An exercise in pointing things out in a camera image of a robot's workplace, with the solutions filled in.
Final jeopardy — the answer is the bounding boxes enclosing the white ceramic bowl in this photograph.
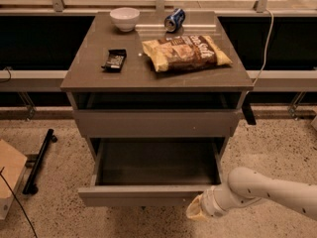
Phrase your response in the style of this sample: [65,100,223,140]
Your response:
[110,7,140,32]

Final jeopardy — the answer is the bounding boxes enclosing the white cable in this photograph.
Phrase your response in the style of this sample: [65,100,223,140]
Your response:
[252,8,275,87]

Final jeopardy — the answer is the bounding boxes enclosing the yellow brown chip bag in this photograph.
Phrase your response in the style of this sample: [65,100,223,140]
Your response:
[142,35,232,72]

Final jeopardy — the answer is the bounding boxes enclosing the metal window rail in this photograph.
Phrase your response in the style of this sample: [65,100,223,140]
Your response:
[0,70,317,92]

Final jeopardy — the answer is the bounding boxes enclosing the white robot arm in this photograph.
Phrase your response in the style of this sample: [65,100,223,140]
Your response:
[186,167,317,220]

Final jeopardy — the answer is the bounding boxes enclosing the black candy bar wrapper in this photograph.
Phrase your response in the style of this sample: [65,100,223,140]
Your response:
[102,49,127,72]

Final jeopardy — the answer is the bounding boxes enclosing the grey drawer cabinet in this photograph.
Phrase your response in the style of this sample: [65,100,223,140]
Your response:
[60,11,255,161]

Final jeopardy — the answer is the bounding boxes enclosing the blue soda can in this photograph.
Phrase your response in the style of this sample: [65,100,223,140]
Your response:
[164,8,186,33]

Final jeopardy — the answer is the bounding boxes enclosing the black cable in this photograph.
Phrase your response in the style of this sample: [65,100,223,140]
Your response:
[0,166,40,238]

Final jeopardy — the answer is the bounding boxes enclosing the black metal tube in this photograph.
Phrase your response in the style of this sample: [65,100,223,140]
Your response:
[23,129,57,194]

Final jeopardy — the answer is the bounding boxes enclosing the grey drawer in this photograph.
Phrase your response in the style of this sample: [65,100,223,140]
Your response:
[78,138,227,207]

